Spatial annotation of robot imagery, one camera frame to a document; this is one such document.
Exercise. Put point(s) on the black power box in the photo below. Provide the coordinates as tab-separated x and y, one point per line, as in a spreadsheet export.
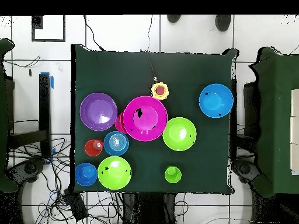
77	205

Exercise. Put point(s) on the orange plastic cup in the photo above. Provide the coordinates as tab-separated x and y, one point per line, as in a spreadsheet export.
93	148

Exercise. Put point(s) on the green plastic bowl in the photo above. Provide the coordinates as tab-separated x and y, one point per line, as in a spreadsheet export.
179	134
114	173

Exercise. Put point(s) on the yellow emergency stop box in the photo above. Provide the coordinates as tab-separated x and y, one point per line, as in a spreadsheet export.
160	91

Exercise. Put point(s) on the blue straight-sided bowl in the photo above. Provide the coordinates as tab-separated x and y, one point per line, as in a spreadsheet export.
116	144

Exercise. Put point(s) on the black pedestal leg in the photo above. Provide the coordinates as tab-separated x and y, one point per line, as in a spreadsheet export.
245	168
25	170

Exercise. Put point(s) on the small dark blue bowl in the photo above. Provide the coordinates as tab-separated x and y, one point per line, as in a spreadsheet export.
86	175

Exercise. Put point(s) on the neighbouring green covered table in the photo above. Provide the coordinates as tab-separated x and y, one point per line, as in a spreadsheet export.
3	140
278	116

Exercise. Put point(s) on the large light blue bowl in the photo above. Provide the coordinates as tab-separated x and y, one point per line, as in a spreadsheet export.
216	100

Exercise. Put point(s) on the large pink plastic bowl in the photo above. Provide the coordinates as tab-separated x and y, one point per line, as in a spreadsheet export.
149	121

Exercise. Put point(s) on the dark green tablecloth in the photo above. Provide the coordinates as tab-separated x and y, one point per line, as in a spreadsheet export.
186	70

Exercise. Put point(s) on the small crimson plastic bowl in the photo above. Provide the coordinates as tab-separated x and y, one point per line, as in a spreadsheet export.
119	124

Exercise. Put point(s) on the person's left foot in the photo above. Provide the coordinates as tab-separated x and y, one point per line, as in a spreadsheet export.
223	22

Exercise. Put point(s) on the black metal stand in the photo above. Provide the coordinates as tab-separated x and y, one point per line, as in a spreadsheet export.
44	105

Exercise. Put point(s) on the person's foot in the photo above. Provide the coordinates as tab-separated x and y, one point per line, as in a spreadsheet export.
174	18
223	22

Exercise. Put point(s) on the green plastic cup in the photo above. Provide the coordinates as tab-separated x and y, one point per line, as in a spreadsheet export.
173	175

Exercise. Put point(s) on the white box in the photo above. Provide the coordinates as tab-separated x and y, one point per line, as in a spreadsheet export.
294	130

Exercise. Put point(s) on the black square floor frame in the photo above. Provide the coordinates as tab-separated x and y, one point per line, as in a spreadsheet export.
33	28

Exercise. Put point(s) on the wide purple plastic bowl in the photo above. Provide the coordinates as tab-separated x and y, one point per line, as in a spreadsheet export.
98	112

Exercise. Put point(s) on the person's right foot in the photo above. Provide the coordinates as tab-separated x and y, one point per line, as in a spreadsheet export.
174	18

